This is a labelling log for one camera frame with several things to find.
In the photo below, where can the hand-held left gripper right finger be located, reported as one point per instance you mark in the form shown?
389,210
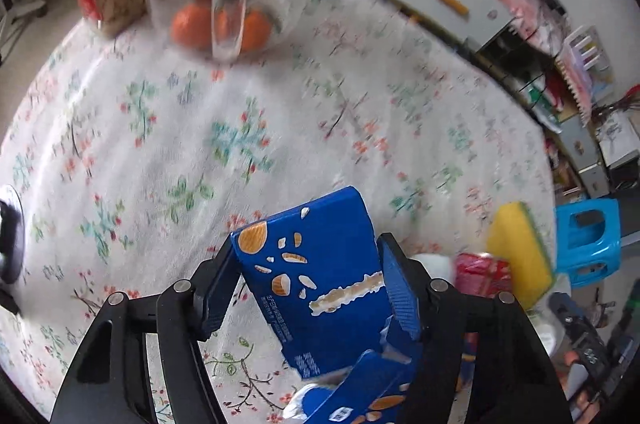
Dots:
400,291

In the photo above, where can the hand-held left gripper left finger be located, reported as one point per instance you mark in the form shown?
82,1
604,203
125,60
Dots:
219,289

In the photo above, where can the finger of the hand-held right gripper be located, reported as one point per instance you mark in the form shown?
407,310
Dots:
572,319

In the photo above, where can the white tissue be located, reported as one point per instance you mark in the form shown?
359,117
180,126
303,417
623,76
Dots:
435,265

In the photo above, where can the red can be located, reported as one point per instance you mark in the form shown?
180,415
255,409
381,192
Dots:
482,273

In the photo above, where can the blue drink carton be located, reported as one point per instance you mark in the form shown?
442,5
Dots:
320,254

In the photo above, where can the yellow sponge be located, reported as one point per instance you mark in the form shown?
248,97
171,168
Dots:
517,249

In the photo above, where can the blue plastic stool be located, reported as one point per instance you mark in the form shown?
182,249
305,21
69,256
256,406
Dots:
590,244

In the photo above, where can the white branch print box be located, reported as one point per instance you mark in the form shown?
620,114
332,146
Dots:
617,136

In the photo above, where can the black round object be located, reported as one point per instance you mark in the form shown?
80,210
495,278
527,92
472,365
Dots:
10,244

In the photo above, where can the pink plastic rack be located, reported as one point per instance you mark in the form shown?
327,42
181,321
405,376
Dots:
585,69

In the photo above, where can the orange fruit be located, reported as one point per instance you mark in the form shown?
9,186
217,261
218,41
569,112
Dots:
256,30
190,26

